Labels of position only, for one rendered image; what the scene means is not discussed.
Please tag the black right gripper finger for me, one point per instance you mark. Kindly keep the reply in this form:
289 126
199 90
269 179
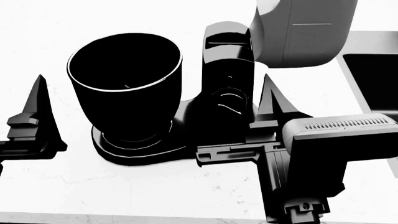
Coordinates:
269 105

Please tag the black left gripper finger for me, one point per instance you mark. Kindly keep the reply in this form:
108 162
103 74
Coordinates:
40 105

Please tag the grey stand mixer head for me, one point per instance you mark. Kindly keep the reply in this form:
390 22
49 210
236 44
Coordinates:
304 42

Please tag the black blender jar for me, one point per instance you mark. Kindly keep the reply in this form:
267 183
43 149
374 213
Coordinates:
124 93

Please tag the dark kitchen sink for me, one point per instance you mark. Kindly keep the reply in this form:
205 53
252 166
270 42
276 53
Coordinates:
373 79

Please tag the grey vented camera box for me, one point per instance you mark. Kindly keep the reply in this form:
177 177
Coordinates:
342 144

